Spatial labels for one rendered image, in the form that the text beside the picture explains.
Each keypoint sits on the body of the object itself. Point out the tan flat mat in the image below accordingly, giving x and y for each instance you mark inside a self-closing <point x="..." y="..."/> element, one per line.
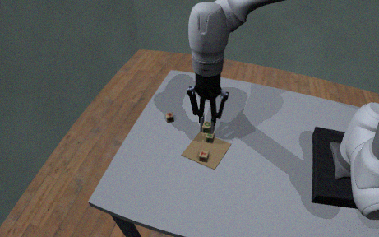
<point x="216" y="150"/>

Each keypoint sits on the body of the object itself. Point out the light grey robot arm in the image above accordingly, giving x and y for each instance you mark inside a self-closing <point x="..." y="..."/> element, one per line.
<point x="208" y="30"/>

